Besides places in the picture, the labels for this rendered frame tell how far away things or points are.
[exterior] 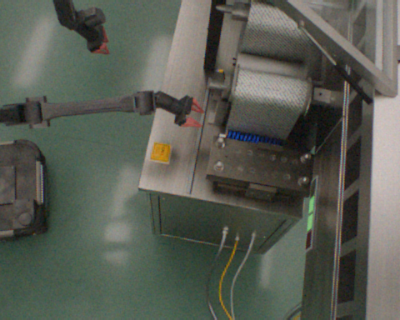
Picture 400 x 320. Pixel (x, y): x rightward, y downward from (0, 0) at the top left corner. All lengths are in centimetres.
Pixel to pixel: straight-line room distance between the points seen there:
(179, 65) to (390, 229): 127
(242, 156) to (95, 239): 124
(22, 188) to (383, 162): 196
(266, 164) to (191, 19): 82
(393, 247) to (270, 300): 166
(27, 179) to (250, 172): 135
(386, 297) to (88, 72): 250
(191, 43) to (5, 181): 124
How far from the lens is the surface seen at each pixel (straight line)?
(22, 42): 340
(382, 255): 110
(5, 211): 263
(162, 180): 184
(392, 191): 115
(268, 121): 170
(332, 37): 108
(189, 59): 210
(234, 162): 174
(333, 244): 131
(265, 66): 172
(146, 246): 269
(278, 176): 176
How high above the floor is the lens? 264
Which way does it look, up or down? 68 degrees down
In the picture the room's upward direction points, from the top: 10 degrees clockwise
